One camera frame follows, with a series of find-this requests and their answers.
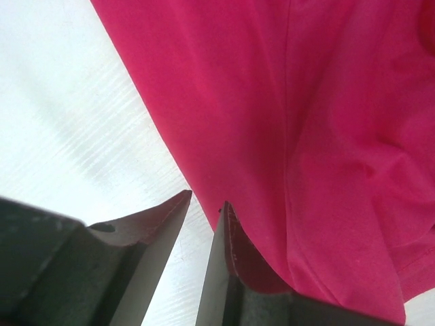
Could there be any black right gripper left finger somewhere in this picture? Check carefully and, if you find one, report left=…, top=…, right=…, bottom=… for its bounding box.
left=1, top=190, right=192, bottom=325

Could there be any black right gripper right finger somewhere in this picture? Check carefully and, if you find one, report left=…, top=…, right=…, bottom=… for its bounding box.
left=196, top=202, right=388, bottom=326

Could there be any pink t shirt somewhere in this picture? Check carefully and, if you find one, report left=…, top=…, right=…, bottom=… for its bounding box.
left=93, top=1, right=434, bottom=324

